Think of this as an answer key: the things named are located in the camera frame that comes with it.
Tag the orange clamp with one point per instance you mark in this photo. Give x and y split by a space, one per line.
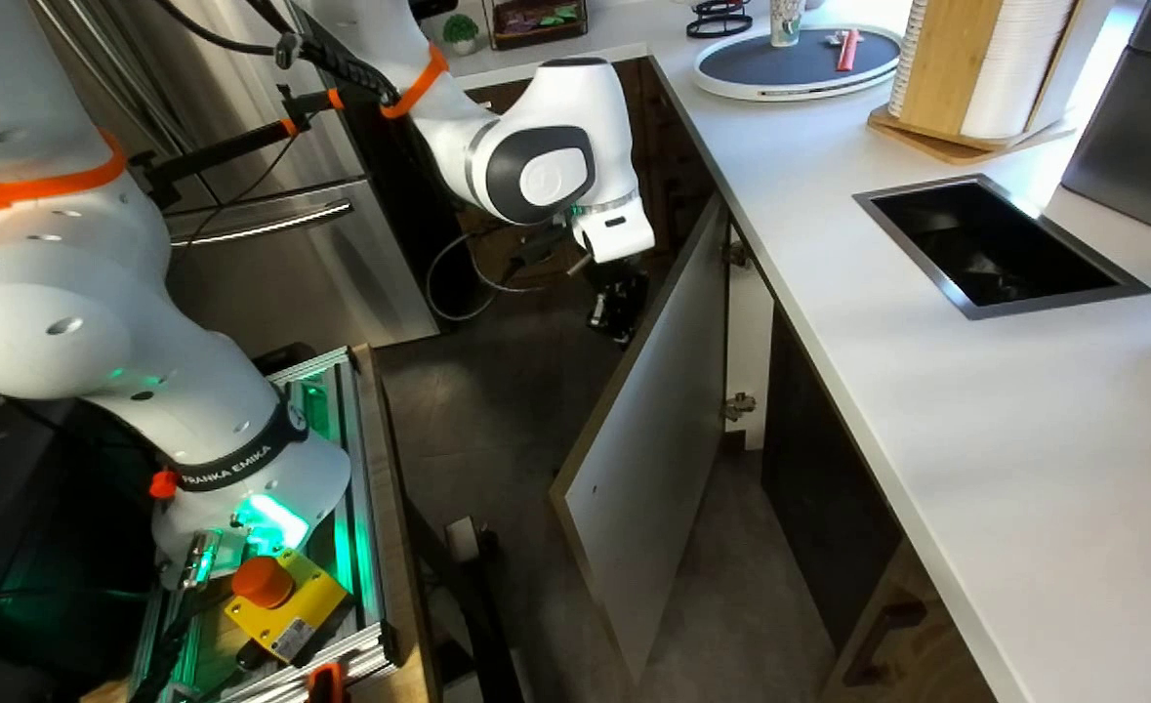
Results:
325 683

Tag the small potted plant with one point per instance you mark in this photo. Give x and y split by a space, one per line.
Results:
460 31

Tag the stainless steel appliance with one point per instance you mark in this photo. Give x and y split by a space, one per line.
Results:
1141 137

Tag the wooden cup and lid holder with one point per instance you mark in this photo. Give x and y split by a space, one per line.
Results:
946 68

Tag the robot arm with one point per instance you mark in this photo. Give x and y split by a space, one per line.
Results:
58 293

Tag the black recessed counter bin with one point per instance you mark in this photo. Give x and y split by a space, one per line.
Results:
1000 244

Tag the white cabinet door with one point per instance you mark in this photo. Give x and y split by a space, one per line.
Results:
648 439

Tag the yellow emergency stop button box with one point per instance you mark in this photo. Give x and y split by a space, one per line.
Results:
307 598

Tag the printed paper cup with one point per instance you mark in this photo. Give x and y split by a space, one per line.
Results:
786 24

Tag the stack of white lids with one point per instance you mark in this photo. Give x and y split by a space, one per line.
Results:
907 59

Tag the stainless steel refrigerator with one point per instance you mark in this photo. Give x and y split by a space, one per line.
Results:
272 283

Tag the round white turntable tray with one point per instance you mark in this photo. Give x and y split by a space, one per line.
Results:
780 68

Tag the red packet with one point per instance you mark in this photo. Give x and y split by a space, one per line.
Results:
847 51

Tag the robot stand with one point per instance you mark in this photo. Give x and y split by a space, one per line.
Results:
365 488

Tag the box of tea packets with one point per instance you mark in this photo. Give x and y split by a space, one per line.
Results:
536 21

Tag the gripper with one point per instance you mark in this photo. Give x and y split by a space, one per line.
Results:
620 293

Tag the wooden cabinet door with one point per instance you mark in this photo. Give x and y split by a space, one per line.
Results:
936 654

